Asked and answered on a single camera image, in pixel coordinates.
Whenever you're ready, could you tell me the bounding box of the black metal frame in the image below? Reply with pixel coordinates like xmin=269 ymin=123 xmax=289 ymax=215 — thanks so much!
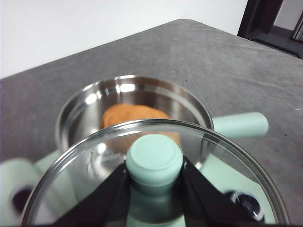
xmin=238 ymin=0 xmax=303 ymax=59

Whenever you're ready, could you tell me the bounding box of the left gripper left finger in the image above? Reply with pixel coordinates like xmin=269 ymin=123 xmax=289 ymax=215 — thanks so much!
xmin=53 ymin=163 xmax=131 ymax=227

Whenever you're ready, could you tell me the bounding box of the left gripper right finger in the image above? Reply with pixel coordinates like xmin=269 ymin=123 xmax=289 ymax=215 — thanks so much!
xmin=179 ymin=158 xmax=276 ymax=227

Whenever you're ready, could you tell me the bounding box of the glass lid with green knob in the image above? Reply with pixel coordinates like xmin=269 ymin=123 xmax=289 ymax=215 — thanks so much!
xmin=21 ymin=118 xmax=291 ymax=227

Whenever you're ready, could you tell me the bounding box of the mint green breakfast machine base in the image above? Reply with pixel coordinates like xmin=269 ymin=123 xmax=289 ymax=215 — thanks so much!
xmin=33 ymin=148 xmax=279 ymax=227

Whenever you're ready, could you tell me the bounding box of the brown potato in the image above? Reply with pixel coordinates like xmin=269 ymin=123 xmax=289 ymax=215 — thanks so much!
xmin=101 ymin=104 xmax=182 ymax=145

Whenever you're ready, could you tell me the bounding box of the mint green pot with handle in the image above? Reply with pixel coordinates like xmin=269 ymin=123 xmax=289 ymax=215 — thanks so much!
xmin=55 ymin=75 xmax=269 ymax=154

